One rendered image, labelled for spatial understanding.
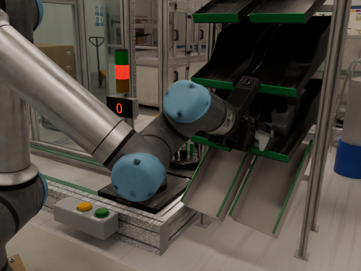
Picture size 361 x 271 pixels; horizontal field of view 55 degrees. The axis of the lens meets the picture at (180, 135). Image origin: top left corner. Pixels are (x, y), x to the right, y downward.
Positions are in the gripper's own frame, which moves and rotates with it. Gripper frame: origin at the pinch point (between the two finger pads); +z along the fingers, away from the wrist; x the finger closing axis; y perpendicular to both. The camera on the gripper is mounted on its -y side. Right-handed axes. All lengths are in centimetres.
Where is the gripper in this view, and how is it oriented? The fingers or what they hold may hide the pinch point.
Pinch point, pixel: (260, 129)
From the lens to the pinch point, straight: 90.1
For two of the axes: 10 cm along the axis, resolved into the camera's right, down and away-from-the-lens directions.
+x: 7.7, 2.1, -6.0
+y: -2.9, 9.6, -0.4
